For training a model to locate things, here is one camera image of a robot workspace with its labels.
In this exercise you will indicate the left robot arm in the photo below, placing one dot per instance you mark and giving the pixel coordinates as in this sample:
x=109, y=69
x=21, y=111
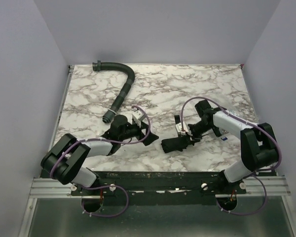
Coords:
x=65, y=159

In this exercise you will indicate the clear plastic screw box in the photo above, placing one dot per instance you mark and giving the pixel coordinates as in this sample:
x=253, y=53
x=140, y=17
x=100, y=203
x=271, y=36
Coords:
x=230, y=124

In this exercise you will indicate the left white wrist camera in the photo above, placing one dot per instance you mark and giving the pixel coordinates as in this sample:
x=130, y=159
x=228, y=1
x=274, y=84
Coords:
x=138, y=117

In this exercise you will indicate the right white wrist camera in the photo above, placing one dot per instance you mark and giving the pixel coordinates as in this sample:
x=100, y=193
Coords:
x=182, y=129

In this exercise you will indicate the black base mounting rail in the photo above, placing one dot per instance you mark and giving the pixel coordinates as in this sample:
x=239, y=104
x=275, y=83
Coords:
x=158, y=188

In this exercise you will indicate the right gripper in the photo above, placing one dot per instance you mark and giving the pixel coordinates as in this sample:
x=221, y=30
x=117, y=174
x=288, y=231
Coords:
x=187, y=138

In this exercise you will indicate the black folding umbrella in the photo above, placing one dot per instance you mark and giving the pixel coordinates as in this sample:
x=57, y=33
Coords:
x=174, y=144

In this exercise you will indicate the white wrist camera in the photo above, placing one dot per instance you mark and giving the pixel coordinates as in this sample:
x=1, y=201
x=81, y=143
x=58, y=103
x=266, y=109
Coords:
x=182, y=129
x=138, y=117

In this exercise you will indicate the aluminium table frame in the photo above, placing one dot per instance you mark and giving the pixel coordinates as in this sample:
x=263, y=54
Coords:
x=160, y=92

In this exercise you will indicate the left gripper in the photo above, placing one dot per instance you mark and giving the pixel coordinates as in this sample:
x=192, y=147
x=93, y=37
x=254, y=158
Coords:
x=142, y=131

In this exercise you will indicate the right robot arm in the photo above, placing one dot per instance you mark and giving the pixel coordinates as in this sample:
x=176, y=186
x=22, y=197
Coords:
x=258, y=144

